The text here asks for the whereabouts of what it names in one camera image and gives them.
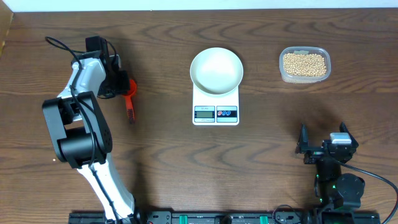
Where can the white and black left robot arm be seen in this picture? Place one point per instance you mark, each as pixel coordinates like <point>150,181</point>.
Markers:
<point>81,137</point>

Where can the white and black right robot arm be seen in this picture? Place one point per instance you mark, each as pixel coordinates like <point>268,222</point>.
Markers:
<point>339,193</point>

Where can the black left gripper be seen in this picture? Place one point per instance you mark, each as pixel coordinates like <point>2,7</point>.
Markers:
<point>121,88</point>

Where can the red plastic measuring scoop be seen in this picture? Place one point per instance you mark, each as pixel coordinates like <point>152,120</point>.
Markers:
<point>128,101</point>

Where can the pile of soybeans in container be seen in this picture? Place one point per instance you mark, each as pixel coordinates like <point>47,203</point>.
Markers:
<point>310,65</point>

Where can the cream ceramic bowl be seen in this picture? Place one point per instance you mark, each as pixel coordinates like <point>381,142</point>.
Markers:
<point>216,71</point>

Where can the black mounting rail with clamps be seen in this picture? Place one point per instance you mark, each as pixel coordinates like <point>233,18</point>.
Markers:
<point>165,217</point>

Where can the clear plastic container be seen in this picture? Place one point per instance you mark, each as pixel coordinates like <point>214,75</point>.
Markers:
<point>304,51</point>

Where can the white digital kitchen scale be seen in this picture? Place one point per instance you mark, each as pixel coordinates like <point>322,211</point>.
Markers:
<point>215,110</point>

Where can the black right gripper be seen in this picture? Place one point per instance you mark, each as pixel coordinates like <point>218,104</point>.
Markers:
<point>313,155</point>

